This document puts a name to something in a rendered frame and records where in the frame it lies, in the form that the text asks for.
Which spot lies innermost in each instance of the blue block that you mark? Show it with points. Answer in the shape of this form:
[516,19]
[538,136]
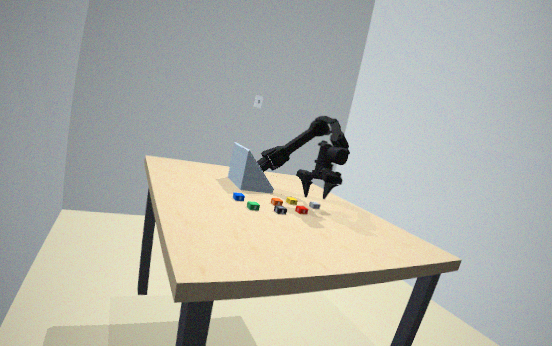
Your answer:
[238,197]

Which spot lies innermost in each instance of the green block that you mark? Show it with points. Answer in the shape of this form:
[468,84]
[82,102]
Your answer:
[253,206]

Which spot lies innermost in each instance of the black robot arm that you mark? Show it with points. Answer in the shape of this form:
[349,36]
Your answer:
[337,152]

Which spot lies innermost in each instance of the orange block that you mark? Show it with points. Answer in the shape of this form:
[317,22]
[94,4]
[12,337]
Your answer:
[276,201]

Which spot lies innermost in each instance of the red block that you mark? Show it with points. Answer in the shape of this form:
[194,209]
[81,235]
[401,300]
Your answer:
[301,210]

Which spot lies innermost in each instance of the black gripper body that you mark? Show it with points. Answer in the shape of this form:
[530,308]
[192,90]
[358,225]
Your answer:
[308,176]

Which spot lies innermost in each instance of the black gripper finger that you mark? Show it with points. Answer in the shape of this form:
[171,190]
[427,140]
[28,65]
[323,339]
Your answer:
[306,186]
[327,189]

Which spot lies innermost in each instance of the yellow block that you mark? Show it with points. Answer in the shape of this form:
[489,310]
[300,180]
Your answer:
[291,201]

